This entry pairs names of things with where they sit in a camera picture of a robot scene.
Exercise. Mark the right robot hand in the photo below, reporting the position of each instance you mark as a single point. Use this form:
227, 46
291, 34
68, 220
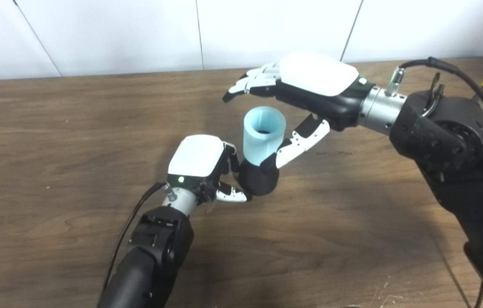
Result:
322, 81

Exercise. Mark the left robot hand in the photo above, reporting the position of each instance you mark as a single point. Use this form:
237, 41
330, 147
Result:
196, 156

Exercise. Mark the black nozzle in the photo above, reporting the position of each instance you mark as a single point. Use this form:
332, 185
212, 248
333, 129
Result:
260, 179

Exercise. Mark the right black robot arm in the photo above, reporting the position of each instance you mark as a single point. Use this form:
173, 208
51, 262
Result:
455, 141

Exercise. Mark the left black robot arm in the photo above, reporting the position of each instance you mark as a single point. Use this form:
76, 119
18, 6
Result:
151, 256

